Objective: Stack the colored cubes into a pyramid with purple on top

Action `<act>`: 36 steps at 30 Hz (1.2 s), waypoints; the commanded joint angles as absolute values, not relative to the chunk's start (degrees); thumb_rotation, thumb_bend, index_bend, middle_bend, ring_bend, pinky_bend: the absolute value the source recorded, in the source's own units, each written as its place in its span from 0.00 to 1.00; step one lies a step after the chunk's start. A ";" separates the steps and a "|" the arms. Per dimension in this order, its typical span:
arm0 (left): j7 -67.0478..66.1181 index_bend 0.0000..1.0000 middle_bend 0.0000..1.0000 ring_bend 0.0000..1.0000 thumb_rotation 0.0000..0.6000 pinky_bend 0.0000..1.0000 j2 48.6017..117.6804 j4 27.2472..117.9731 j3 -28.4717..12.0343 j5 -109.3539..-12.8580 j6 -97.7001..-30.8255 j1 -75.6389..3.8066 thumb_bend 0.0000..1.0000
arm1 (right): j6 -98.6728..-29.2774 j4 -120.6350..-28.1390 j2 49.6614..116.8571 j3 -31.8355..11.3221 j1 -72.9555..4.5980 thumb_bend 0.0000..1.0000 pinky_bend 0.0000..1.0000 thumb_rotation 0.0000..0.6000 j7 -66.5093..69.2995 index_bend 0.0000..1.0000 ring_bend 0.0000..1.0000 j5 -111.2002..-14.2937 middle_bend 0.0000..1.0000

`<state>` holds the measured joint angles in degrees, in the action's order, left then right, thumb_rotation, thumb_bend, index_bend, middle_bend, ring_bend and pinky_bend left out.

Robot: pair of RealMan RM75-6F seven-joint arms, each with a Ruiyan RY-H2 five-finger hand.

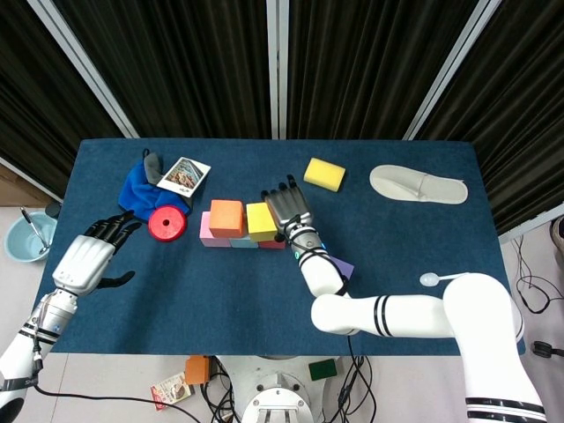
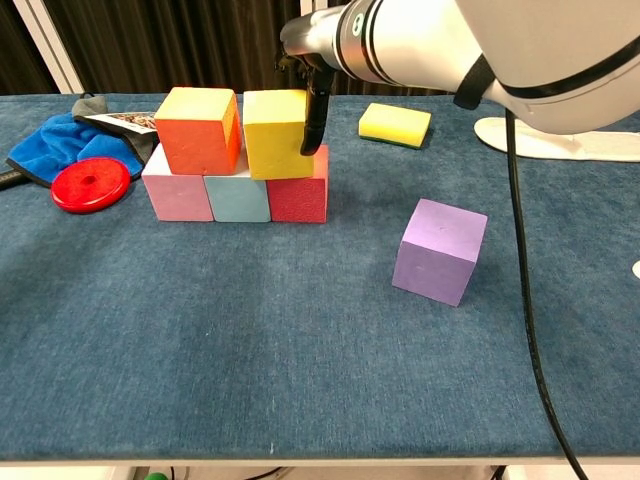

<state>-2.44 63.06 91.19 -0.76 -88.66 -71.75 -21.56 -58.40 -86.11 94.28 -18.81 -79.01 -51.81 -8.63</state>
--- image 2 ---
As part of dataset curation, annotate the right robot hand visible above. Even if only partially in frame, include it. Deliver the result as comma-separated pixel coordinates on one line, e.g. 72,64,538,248
274,7,346,157

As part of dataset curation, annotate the yellow cube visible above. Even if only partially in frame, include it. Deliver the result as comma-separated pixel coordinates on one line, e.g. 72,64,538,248
241,89,321,181

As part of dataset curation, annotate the orange cube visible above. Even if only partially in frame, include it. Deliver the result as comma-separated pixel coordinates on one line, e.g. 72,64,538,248
153,86,243,176

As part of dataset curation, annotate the red cube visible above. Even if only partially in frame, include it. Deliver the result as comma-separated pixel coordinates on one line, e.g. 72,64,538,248
265,144,330,224

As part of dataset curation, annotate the light blue cube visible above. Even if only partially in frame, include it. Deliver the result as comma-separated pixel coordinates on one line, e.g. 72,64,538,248
202,174,274,224

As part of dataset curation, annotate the pink cube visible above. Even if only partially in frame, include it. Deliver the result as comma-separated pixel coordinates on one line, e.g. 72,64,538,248
141,144,215,223

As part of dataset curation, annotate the purple cube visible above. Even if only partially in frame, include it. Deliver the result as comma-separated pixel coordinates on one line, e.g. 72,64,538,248
391,198,489,307

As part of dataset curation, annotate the black pleated curtain panel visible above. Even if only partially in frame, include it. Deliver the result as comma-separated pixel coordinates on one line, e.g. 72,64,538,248
327,69,461,96
37,0,304,95
0,0,61,96

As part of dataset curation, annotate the yellow green sponge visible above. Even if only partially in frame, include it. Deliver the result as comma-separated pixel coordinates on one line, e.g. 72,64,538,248
358,102,433,150

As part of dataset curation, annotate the printed photo snack packet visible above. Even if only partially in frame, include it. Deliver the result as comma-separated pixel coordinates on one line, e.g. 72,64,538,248
79,110,161,136

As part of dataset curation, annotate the grey fabric pouch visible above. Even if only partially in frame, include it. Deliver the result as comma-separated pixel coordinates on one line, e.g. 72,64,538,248
71,92,111,121

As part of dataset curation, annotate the red plastic disc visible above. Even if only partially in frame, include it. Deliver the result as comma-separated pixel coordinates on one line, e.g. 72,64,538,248
50,156,132,215

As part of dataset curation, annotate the blue fleece cloth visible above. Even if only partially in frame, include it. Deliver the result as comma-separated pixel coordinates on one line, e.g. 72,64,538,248
5,112,146,189

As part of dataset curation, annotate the white slipper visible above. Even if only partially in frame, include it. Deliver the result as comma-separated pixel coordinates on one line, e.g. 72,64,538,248
473,116,640,163

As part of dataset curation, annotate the blue fabric table mat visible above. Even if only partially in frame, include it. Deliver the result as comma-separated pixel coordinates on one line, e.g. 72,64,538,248
0,93,640,461

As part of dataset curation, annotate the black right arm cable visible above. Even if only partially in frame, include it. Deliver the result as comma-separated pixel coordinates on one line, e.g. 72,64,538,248
452,39,590,480

